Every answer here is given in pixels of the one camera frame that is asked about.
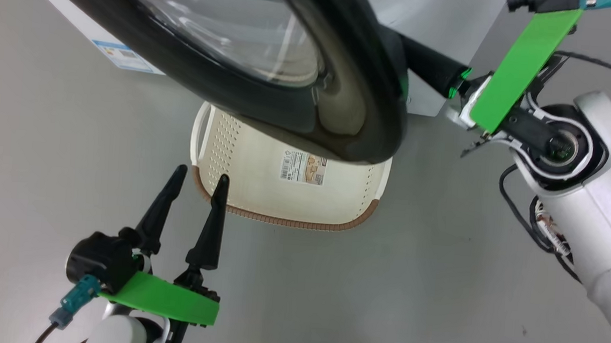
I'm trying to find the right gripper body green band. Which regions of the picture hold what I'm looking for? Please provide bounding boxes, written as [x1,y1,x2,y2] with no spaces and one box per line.
[444,0,585,141]

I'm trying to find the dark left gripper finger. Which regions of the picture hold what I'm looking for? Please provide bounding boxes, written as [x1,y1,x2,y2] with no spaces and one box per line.
[132,162,188,256]
[185,172,231,272]

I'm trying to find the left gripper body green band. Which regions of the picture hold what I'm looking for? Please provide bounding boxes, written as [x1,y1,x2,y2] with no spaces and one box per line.
[97,262,223,329]

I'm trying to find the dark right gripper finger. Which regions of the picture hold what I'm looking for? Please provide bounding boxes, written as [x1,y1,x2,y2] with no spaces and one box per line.
[399,35,475,101]

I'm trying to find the black round glass washer door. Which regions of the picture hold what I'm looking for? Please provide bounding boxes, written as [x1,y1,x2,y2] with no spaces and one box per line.
[11,0,417,167]

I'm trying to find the white front-load washing machine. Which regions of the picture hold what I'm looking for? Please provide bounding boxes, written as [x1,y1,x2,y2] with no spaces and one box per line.
[0,0,507,122]

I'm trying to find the cream perforated laundry basket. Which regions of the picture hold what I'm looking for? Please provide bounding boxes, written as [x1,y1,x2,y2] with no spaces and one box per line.
[185,101,396,235]

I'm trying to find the white basket product label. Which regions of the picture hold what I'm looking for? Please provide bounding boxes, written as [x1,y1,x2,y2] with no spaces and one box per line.
[279,148,329,187]

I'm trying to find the blue energy label sticker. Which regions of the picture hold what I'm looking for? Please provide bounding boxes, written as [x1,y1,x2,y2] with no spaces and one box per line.
[90,40,156,72]

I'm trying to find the black cable with teal connector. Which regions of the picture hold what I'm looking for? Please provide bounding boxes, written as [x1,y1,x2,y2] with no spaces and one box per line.
[33,271,102,343]

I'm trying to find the thin black looped cable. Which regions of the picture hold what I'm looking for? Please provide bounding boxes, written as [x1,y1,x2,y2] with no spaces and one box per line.
[492,164,590,283]

